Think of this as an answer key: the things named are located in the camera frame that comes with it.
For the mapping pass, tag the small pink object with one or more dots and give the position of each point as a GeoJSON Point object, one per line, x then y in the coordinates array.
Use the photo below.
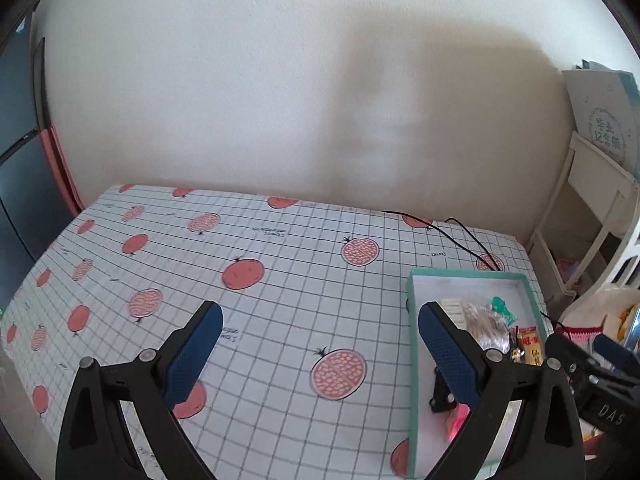
{"type": "Point", "coordinates": [566, 270]}

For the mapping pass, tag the pink plastic hair comb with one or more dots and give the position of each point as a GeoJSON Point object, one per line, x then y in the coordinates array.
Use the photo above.
{"type": "Point", "coordinates": [457, 422]}

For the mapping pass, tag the pomegranate print grid tablecloth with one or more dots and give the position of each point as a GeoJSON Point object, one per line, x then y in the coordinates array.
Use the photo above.
{"type": "Point", "coordinates": [275, 260]}

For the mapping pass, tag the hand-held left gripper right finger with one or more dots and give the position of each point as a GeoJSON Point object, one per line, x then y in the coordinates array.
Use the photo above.
{"type": "Point", "coordinates": [450, 355]}

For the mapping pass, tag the colourful hair clips green card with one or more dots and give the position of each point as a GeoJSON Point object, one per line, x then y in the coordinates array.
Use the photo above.
{"type": "Point", "coordinates": [500, 307]}

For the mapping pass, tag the pink board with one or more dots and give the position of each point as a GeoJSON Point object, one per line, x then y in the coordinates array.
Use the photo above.
{"type": "Point", "coordinates": [62, 170]}

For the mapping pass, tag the teal cardboard box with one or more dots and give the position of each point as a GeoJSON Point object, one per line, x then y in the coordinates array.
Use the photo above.
{"type": "Point", "coordinates": [415, 360]}

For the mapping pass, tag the cream lace scrunchie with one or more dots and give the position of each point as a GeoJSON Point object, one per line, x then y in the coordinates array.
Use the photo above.
{"type": "Point", "coordinates": [482, 327]}

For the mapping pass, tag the white cloth bag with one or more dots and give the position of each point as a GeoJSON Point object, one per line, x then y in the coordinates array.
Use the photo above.
{"type": "Point", "coordinates": [600, 305]}

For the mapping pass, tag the white slotted basket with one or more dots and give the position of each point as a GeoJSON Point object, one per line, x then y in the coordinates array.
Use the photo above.
{"type": "Point", "coordinates": [625, 260]}

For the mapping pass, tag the dark cabinet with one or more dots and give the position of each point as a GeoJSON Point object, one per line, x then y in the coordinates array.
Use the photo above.
{"type": "Point", "coordinates": [25, 210]}

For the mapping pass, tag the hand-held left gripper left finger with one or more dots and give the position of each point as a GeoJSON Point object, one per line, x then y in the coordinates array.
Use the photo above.
{"type": "Point", "coordinates": [192, 355]}

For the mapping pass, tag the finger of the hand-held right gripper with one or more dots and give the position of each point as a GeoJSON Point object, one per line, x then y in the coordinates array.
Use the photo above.
{"type": "Point", "coordinates": [615, 352]}
{"type": "Point", "coordinates": [567, 350]}

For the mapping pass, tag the white wooden shelf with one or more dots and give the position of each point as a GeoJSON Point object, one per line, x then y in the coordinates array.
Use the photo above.
{"type": "Point", "coordinates": [590, 160]}

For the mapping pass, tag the black toy car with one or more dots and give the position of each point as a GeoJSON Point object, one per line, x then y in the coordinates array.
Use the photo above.
{"type": "Point", "coordinates": [442, 392]}

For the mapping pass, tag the orange snack packet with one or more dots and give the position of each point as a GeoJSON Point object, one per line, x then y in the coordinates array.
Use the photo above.
{"type": "Point", "coordinates": [530, 345]}

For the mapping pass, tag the pale blue booklet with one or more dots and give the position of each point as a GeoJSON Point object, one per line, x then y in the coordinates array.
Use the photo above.
{"type": "Point", "coordinates": [600, 110]}

